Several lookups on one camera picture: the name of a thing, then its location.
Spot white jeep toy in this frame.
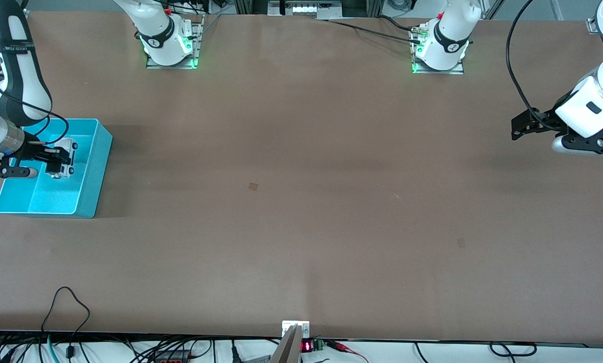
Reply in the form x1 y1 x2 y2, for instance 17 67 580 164
46 140 78 178

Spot turquoise plastic bin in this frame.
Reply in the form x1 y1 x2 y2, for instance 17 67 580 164
0 118 113 219

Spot silver equipment box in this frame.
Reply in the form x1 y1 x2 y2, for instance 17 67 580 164
267 0 343 20

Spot red alligator clip leads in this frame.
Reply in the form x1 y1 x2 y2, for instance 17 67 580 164
326 340 368 362

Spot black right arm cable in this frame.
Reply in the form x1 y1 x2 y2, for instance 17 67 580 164
0 81 70 148

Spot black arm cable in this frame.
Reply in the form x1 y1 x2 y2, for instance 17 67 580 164
506 0 559 133
0 81 70 148

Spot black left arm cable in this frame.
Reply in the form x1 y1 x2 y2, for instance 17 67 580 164
506 0 559 133

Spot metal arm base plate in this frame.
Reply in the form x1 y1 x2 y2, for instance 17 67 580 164
146 14 202 70
411 28 465 76

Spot aluminium frame post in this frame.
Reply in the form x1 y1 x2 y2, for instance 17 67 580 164
233 0 269 16
483 0 506 20

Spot thin black looped cable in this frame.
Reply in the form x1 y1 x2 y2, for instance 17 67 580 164
41 286 91 359

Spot thick black base cable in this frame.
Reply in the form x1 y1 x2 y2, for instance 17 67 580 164
376 15 422 33

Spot black cable across table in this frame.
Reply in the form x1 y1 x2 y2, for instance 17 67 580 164
326 19 423 43

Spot black base cable bundle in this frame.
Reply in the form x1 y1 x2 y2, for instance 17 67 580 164
168 0 229 16

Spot black coiled cable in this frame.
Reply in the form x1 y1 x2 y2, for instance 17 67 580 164
489 341 538 357

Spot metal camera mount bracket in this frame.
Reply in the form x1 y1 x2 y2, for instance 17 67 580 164
271 321 311 363

